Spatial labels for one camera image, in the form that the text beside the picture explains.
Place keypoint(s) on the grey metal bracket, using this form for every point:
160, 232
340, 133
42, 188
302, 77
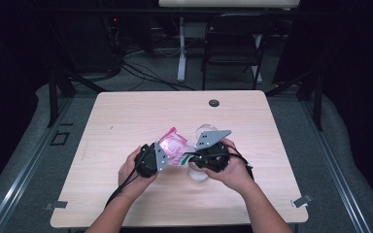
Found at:
56, 205
301, 201

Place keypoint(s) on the aluminium floor rail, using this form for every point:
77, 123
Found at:
333, 171
22, 178

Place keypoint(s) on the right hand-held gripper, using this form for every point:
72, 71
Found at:
213, 158

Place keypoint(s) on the person's right hand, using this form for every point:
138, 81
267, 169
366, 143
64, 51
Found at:
234, 174

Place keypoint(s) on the black equipment cabinet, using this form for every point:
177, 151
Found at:
87, 42

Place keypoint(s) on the white desk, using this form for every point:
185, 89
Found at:
226, 3

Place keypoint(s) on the black chair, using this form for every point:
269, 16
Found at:
236, 35

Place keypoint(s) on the pink printed plastic bag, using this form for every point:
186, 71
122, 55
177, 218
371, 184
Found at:
175, 145

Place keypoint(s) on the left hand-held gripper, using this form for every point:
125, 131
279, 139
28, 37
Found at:
147, 161

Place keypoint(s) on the black metal stand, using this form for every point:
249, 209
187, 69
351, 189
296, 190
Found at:
53, 97
319, 97

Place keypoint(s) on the person's left hand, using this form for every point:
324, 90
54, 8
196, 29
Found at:
131, 174

